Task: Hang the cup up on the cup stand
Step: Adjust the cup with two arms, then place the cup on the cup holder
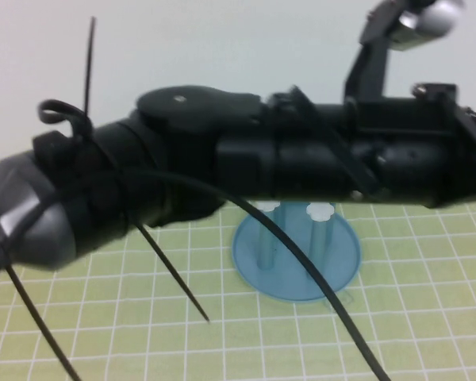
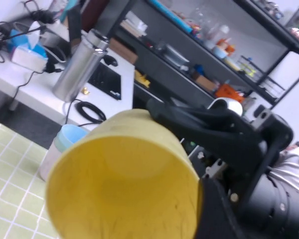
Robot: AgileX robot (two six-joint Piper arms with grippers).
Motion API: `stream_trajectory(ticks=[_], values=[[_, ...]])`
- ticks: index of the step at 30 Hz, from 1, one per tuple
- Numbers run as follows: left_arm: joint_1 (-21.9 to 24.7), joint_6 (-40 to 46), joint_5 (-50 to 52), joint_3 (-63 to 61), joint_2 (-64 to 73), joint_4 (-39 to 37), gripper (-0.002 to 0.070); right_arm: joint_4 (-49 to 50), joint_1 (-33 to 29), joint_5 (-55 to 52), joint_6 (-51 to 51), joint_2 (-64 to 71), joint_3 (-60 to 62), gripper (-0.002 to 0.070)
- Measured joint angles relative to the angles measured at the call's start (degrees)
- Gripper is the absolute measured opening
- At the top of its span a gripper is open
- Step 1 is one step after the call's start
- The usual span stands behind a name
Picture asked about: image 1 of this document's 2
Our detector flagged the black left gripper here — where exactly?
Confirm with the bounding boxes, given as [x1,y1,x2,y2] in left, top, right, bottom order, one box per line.
[352,83,476,218]

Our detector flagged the blue cup stand white caps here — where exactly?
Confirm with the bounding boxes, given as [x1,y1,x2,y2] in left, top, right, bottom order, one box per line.
[232,200,361,305]

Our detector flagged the green checkered tablecloth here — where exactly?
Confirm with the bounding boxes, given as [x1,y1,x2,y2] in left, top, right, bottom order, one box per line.
[0,160,476,381]

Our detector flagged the small clear tape square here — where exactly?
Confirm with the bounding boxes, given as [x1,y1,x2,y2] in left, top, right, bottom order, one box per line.
[324,291,354,314]

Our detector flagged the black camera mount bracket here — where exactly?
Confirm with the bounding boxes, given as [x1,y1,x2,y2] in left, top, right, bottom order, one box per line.
[343,0,401,105]

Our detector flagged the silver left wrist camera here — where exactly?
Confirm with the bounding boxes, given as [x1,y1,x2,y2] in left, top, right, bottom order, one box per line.
[388,0,468,52]

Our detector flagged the black looped strap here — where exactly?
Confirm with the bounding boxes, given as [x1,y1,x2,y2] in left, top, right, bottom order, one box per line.
[36,98,94,138]

